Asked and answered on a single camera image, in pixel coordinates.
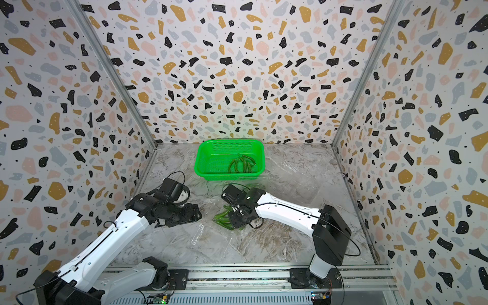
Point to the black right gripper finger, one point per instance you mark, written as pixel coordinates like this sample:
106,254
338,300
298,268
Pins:
246,218
234,220

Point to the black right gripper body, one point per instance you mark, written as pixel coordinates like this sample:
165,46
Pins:
239,211

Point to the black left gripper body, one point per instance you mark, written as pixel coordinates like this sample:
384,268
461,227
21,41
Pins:
175,215

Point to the green peppers bunch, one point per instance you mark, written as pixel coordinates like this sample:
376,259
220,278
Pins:
223,219
254,185
243,164

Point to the green peppers bunch back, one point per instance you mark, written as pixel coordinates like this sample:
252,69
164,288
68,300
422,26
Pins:
254,185

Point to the green peppers bunch front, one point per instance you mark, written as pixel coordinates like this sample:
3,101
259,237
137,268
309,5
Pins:
243,164

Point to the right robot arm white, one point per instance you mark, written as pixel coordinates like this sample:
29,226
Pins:
328,230

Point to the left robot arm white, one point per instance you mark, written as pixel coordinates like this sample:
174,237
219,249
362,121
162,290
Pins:
79,282

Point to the green plastic basket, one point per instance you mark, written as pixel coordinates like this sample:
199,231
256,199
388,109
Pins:
213,158

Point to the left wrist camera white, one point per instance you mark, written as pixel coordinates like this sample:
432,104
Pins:
173,192

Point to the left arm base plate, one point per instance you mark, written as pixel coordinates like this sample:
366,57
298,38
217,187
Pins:
175,280

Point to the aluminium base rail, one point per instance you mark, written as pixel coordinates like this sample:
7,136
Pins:
244,278

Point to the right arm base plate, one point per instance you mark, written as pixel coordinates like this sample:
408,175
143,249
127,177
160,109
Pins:
301,278

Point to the aluminium corner post left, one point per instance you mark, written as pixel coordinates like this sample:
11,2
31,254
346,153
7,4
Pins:
79,15

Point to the aluminium corner post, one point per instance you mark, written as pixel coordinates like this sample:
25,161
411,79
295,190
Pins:
391,17
79,15

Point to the aluminium corner post right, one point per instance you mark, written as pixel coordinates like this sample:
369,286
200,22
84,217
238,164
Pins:
391,17

